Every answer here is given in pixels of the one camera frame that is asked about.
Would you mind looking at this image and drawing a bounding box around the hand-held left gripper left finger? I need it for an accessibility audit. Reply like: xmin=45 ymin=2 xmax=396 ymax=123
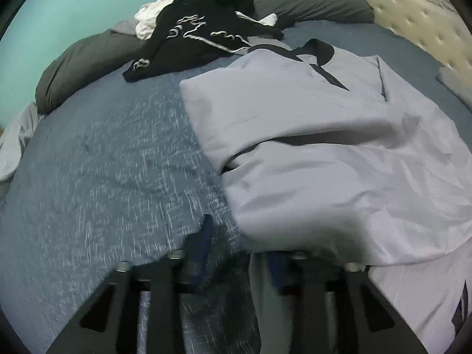
xmin=46 ymin=214 xmax=214 ymax=354

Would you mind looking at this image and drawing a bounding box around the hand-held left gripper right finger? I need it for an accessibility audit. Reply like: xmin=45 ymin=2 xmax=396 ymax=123
xmin=265 ymin=251 xmax=428 ymax=354

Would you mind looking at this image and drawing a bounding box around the grey jacket with black lining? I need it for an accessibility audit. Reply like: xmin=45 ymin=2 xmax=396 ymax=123
xmin=179 ymin=39 xmax=472 ymax=354

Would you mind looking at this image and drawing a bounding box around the black printed hoodie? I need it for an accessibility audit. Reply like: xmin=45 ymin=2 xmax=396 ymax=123
xmin=122 ymin=0 xmax=296 ymax=83

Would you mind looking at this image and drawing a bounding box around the light grey blanket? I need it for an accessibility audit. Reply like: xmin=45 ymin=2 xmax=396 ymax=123
xmin=0 ymin=101 xmax=45 ymax=183

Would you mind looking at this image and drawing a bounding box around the dark grey long pillow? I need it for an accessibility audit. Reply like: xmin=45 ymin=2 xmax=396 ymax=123
xmin=35 ymin=0 xmax=376 ymax=115

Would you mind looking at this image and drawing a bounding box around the light grey garment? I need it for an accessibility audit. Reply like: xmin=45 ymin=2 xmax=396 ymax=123
xmin=111 ymin=18 xmax=139 ymax=37

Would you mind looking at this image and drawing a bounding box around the white garment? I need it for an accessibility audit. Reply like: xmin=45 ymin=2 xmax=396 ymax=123
xmin=134 ymin=0 xmax=181 ymax=41

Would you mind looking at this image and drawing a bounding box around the folded grey cloth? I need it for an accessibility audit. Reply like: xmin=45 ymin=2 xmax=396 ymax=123
xmin=435 ymin=66 xmax=472 ymax=106

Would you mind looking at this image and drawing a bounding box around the cream tufted headboard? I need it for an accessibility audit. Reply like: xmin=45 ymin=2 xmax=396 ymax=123
xmin=328 ymin=0 xmax=472 ymax=71

